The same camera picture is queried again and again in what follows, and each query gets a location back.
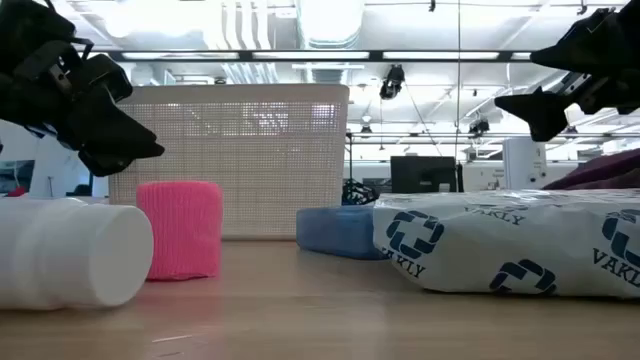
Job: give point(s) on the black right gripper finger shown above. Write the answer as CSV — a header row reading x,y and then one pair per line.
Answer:
x,y
542,112
585,52

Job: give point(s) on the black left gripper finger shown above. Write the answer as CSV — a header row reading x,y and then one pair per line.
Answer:
x,y
115,132
105,167

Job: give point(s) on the red bandage roll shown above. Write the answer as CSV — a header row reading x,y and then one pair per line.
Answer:
x,y
17,191

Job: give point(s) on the pink bandage roll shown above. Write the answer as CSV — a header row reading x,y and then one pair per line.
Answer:
x,y
180,230

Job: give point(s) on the white package with navy print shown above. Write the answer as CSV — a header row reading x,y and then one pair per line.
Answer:
x,y
500,245

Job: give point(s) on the blue package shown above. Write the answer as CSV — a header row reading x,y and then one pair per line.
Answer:
x,y
332,232

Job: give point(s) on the black background robot arm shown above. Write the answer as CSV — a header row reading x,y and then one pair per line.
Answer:
x,y
357,194

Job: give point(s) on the white perforated plastic basket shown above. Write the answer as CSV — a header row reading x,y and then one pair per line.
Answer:
x,y
260,165

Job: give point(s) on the white cabinet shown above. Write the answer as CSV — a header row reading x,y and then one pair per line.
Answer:
x,y
522,162

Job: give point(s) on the purple cloth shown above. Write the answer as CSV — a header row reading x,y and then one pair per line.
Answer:
x,y
605,172

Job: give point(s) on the white plastic bottle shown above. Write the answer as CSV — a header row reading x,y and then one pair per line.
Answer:
x,y
65,252

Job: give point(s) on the black computer monitor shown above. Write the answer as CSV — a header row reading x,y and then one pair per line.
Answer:
x,y
422,175

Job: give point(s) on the black ceiling camera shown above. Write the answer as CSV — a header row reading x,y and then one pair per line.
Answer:
x,y
392,82
479,127

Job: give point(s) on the black overhead frame beam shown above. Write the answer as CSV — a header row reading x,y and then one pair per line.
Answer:
x,y
245,55

